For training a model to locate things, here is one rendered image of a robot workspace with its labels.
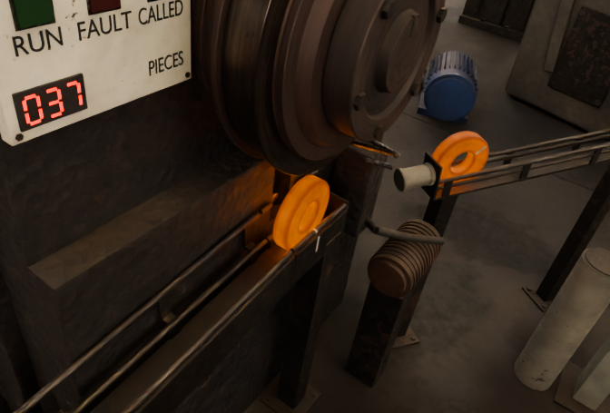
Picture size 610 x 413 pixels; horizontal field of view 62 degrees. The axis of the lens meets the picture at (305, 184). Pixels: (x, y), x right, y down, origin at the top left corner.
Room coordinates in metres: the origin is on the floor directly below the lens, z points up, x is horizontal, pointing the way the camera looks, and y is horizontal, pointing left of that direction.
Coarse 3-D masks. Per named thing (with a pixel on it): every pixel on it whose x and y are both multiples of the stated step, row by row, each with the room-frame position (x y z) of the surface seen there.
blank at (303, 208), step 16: (304, 176) 0.81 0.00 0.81; (288, 192) 0.76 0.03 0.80; (304, 192) 0.76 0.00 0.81; (320, 192) 0.81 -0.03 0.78; (288, 208) 0.74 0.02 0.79; (304, 208) 0.76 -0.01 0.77; (320, 208) 0.82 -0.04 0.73; (288, 224) 0.72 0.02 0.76; (304, 224) 0.79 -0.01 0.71; (288, 240) 0.72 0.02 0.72
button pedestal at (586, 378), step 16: (608, 336) 1.06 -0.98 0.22; (608, 352) 0.98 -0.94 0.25; (576, 368) 1.10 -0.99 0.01; (592, 368) 1.00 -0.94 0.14; (608, 368) 0.97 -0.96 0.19; (560, 384) 1.02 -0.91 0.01; (576, 384) 1.02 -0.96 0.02; (592, 384) 0.97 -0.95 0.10; (608, 384) 0.95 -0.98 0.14; (560, 400) 0.96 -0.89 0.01; (576, 400) 0.97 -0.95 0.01; (592, 400) 0.96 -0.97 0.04; (608, 400) 0.99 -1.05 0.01
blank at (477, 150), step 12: (468, 132) 1.15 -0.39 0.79; (444, 144) 1.12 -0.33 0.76; (456, 144) 1.11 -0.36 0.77; (468, 144) 1.13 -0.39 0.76; (480, 144) 1.14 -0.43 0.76; (432, 156) 1.12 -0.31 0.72; (444, 156) 1.10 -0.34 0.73; (456, 156) 1.12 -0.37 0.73; (468, 156) 1.16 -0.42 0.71; (480, 156) 1.15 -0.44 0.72; (444, 168) 1.11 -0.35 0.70; (456, 168) 1.15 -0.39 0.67; (468, 168) 1.14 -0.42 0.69; (480, 168) 1.16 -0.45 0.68
